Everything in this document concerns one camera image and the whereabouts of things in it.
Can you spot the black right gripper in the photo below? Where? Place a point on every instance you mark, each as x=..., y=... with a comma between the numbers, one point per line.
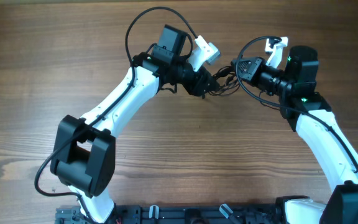
x=250, y=68

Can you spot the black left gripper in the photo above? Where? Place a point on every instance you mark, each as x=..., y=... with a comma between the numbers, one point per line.
x=197, y=86

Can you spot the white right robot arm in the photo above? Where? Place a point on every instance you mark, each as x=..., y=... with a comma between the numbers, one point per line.
x=311, y=117

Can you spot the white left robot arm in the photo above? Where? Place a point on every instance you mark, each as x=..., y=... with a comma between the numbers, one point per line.
x=85, y=147

